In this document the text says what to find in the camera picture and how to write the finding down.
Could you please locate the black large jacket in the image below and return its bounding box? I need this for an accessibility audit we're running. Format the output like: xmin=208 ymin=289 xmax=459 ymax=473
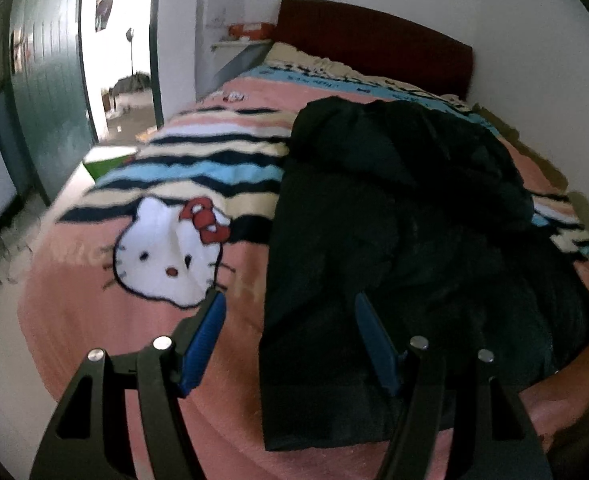
xmin=259 ymin=98 xmax=589 ymax=452

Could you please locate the green metal door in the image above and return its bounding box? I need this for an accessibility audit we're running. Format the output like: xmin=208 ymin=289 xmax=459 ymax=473
xmin=0 ymin=0 xmax=97 ymax=204

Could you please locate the olive mattress edge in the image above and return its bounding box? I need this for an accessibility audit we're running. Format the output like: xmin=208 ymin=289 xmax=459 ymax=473
xmin=473 ymin=104 xmax=589 ymax=231

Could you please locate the dark red headboard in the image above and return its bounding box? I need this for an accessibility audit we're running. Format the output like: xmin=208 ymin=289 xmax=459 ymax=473
xmin=274 ymin=0 xmax=473 ymax=100

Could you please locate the pink Hello Kitty blanket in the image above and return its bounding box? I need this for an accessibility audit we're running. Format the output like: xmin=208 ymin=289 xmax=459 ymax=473
xmin=19 ymin=42 xmax=589 ymax=479

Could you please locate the green white box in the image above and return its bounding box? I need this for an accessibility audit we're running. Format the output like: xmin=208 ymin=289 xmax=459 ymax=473
xmin=82 ymin=146 xmax=138 ymax=181

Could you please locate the orange box on shelf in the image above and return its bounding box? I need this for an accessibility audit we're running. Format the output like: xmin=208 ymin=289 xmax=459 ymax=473
xmin=228 ymin=22 xmax=276 ymax=41

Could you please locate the white wall shelf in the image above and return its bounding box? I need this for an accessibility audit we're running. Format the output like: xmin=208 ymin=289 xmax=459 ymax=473
xmin=211 ymin=39 xmax=270 ymax=50

